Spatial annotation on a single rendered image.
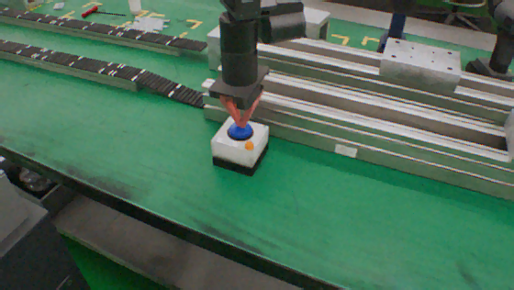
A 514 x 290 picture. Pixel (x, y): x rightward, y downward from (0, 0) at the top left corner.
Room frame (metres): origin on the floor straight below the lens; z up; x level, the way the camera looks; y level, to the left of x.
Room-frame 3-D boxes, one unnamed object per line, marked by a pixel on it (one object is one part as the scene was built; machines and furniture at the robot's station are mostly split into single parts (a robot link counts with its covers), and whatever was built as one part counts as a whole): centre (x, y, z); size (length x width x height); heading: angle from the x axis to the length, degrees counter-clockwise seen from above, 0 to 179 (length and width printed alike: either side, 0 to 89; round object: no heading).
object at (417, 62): (0.72, -0.37, 0.87); 0.16 x 0.11 x 0.07; 67
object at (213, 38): (0.88, 0.05, 0.83); 0.12 x 0.09 x 0.10; 157
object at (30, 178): (0.97, 0.79, 0.27); 0.31 x 0.21 x 0.10; 63
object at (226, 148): (0.54, 0.01, 0.81); 0.10 x 0.08 x 0.06; 157
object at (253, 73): (0.54, 0.02, 0.97); 0.10 x 0.07 x 0.07; 157
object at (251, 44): (0.54, 0.01, 1.03); 0.07 x 0.06 x 0.07; 112
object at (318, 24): (0.99, -0.15, 0.83); 0.11 x 0.10 x 0.10; 149
